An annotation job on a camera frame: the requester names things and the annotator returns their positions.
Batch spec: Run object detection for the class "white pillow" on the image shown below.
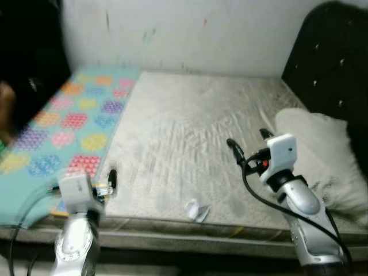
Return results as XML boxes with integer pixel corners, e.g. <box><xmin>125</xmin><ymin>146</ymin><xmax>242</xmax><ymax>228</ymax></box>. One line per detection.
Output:
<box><xmin>275</xmin><ymin>108</ymin><xmax>368</xmax><ymax>225</ymax></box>

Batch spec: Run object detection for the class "white written paper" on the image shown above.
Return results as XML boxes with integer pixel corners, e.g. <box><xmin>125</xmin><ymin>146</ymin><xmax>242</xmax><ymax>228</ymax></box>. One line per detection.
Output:
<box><xmin>185</xmin><ymin>200</ymin><xmax>211</xmax><ymax>223</ymax></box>

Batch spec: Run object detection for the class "grey quilted mattress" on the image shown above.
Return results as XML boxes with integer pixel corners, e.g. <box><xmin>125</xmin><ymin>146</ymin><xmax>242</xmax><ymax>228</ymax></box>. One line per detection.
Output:
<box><xmin>0</xmin><ymin>72</ymin><xmax>368</xmax><ymax>259</ymax></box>

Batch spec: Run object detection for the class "teal blanket with colourful shapes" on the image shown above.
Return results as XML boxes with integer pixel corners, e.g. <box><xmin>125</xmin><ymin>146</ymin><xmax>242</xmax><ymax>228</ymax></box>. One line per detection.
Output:
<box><xmin>0</xmin><ymin>66</ymin><xmax>141</xmax><ymax>228</ymax></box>

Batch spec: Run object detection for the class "black tufted headboard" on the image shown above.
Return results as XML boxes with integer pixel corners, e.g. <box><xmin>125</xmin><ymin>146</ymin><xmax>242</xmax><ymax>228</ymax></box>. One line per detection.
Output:
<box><xmin>282</xmin><ymin>2</ymin><xmax>368</xmax><ymax>173</ymax></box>

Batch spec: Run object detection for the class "dark bed base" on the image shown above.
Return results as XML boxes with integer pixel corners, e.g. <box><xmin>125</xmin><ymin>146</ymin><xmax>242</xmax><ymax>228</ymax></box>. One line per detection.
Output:
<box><xmin>0</xmin><ymin>241</ymin><xmax>368</xmax><ymax>274</ymax></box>

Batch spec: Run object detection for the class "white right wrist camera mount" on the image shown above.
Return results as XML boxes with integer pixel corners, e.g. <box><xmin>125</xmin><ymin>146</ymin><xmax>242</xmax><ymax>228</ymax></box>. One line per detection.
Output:
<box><xmin>266</xmin><ymin>134</ymin><xmax>298</xmax><ymax>176</ymax></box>

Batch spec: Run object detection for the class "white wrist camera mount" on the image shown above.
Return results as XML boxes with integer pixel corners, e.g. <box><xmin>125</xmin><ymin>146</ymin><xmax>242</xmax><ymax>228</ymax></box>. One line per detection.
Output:
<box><xmin>57</xmin><ymin>170</ymin><xmax>95</xmax><ymax>214</ymax></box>
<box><xmin>266</xmin><ymin>134</ymin><xmax>298</xmax><ymax>176</ymax></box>

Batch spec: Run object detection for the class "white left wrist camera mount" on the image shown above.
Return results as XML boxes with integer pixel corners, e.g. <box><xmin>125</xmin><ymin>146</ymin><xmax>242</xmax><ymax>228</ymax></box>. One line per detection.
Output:
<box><xmin>57</xmin><ymin>170</ymin><xmax>95</xmax><ymax>214</ymax></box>

